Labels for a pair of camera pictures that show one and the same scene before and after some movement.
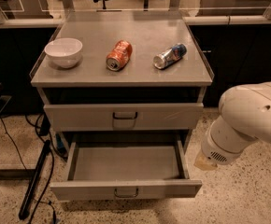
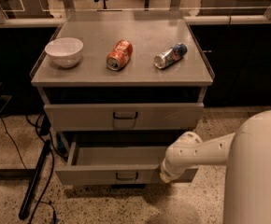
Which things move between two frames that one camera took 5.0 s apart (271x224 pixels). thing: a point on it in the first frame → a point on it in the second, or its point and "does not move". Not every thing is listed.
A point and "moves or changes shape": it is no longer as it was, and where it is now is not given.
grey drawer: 169,117 does not move
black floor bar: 34,179 does not move
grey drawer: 125,169 moves or changes shape
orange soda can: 120,56 does not move
